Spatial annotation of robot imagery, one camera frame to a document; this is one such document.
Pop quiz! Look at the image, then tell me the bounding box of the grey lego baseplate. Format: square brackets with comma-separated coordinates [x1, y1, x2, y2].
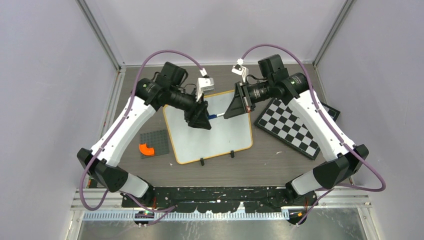
[140, 129, 170, 159]

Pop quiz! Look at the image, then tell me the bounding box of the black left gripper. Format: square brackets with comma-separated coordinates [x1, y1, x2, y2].
[169, 87, 213, 130]

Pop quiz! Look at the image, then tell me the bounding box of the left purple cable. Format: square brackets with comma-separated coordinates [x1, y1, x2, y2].
[79, 49, 208, 227]

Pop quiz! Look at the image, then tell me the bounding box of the purple cable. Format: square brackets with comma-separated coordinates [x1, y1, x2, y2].
[79, 49, 208, 227]
[236, 43, 387, 226]

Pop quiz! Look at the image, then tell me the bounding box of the white blue whiteboard marker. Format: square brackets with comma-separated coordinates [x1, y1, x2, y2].
[207, 112, 225, 120]

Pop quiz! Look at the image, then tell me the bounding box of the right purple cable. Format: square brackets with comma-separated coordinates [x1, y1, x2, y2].
[236, 43, 387, 226]

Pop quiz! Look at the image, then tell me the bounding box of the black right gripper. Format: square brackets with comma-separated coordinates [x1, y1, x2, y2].
[224, 78, 273, 119]

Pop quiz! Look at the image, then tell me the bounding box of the yellow framed whiteboard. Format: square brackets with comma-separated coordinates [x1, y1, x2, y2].
[162, 105, 253, 165]

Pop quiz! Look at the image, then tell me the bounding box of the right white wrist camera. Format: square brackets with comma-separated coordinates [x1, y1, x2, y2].
[231, 64, 249, 83]

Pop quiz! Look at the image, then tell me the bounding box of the aluminium frame rail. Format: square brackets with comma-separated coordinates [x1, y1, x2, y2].
[71, 187, 372, 223]

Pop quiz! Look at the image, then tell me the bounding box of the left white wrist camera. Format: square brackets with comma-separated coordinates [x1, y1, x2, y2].
[195, 77, 215, 102]

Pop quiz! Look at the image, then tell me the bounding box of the orange curved block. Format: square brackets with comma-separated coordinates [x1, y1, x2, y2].
[138, 143, 155, 157]

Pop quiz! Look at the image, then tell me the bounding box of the black white chessboard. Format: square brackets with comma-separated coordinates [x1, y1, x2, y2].
[254, 98, 320, 160]

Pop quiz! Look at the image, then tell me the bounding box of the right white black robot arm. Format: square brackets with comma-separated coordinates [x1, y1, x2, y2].
[248, 54, 369, 205]

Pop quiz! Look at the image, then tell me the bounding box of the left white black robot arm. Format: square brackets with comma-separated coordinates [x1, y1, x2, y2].
[77, 62, 215, 207]

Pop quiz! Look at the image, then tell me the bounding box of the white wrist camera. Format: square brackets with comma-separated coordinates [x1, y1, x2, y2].
[195, 77, 215, 102]
[231, 64, 249, 83]

